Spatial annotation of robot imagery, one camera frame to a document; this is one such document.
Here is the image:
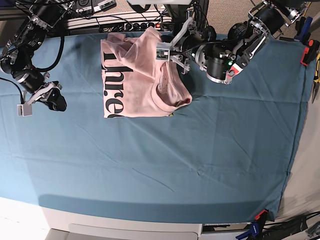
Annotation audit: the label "white power strip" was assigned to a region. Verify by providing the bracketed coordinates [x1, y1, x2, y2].
[119, 21, 173, 32]

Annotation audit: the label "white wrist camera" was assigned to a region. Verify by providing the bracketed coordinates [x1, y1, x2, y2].
[155, 42, 171, 61]
[17, 103, 33, 117]

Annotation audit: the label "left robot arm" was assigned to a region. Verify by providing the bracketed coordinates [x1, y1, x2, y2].
[168, 0, 306, 85]

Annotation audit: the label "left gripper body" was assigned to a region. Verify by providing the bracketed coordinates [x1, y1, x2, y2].
[169, 17, 215, 74]

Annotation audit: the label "teal table cloth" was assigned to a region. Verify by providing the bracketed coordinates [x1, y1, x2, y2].
[0, 33, 316, 224]

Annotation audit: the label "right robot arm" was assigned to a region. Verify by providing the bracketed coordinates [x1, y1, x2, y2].
[0, 0, 75, 117]

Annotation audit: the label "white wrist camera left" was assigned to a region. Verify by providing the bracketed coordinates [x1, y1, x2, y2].
[155, 42, 171, 61]

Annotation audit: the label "pink T-shirt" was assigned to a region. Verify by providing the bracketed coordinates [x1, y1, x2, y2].
[100, 27, 193, 118]

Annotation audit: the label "blue black clamp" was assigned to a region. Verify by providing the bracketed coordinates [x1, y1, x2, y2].
[279, 16, 313, 46]

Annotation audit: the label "yellow handled pliers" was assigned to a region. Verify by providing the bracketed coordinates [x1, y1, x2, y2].
[311, 51, 320, 104]

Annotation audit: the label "orange black clamp upper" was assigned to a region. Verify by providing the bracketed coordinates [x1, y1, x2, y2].
[300, 39, 320, 66]

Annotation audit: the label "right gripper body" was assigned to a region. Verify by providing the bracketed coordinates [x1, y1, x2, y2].
[14, 71, 62, 104]

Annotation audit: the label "orange blue clamp lower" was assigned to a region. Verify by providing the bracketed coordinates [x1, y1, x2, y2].
[235, 209, 269, 240]

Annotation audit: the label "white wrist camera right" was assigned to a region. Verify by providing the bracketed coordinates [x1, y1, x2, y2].
[17, 103, 33, 117]

